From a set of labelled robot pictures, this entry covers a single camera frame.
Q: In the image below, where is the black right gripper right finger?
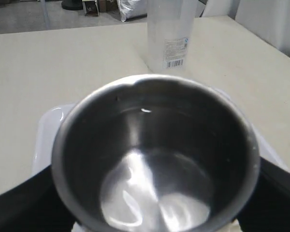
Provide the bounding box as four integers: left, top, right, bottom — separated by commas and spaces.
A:
233, 158, 290, 232

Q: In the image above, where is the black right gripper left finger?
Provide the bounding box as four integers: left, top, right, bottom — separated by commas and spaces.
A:
0, 166, 76, 232

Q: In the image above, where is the stainless steel cup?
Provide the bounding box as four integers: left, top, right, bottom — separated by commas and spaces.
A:
51, 74, 261, 232

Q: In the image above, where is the white plastic tray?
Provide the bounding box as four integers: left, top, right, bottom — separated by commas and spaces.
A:
32, 88, 290, 232

